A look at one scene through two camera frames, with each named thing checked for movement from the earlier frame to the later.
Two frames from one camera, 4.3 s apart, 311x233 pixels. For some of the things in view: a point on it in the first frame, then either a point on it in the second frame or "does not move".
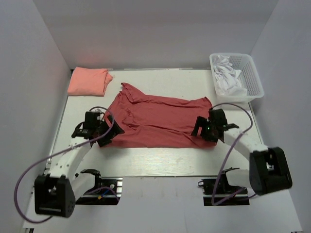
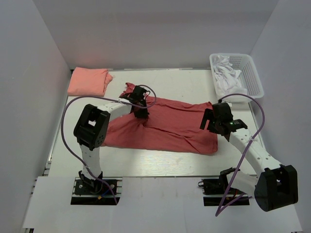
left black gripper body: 97,128 → 142,112
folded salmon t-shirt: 89,81 does not move
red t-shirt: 149,122 does not move
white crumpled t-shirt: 227,82 does not move
